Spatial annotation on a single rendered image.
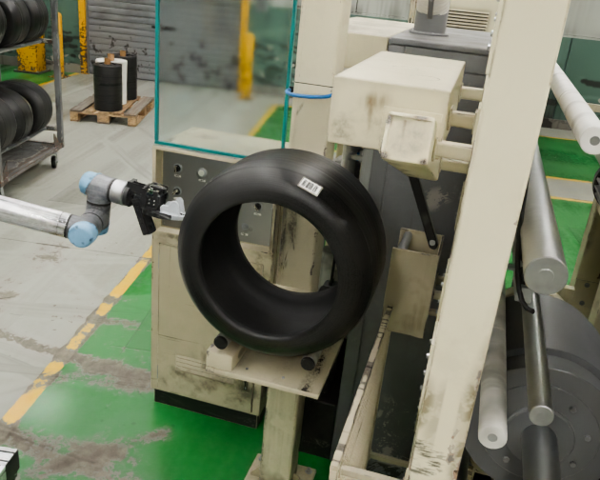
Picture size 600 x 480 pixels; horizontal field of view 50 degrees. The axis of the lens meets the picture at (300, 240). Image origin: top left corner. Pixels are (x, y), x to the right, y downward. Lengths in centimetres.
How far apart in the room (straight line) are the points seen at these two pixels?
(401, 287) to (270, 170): 63
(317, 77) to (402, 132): 80
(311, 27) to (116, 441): 196
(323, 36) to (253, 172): 51
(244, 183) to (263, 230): 94
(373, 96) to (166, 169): 153
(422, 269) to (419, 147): 84
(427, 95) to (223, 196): 67
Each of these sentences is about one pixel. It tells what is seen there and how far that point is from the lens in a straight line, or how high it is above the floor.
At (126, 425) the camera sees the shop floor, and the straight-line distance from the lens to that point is 317.
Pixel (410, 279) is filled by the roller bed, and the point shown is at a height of 110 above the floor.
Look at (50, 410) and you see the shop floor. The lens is 331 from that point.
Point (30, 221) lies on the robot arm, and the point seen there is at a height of 123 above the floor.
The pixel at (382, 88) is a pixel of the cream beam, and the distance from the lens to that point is 140.
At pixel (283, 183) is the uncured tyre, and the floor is 145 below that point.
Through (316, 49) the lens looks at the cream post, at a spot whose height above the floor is 176.
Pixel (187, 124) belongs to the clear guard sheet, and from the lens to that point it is 267.
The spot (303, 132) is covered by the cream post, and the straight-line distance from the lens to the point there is 211.
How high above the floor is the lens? 198
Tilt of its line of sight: 23 degrees down
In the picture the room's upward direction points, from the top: 6 degrees clockwise
